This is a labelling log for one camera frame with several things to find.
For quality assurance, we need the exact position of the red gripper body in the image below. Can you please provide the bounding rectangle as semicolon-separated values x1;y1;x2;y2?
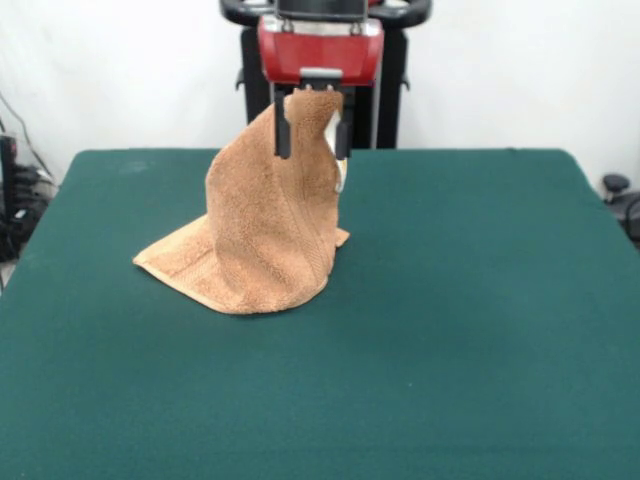
256;20;386;94

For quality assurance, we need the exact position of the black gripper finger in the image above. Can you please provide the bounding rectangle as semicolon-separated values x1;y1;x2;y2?
272;85;295;161
333;87;355;161

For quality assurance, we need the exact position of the tan terry towel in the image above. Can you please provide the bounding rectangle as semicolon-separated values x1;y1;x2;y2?
131;91;351;318

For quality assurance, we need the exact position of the dark green table cloth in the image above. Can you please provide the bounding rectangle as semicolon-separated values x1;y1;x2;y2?
0;147;640;480

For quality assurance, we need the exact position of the black chair base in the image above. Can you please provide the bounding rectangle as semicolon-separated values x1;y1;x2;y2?
601;173;640;251

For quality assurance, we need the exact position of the black box with red light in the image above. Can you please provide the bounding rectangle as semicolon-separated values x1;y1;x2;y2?
0;133;20;224

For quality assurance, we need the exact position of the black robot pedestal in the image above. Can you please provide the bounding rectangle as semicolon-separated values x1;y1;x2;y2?
219;0;432;150

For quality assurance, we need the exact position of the grey wall cable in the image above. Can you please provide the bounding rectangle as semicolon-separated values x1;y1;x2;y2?
0;89;55;181

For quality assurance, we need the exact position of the black cable bundle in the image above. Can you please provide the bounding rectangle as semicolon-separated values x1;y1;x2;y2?
0;164;59;264

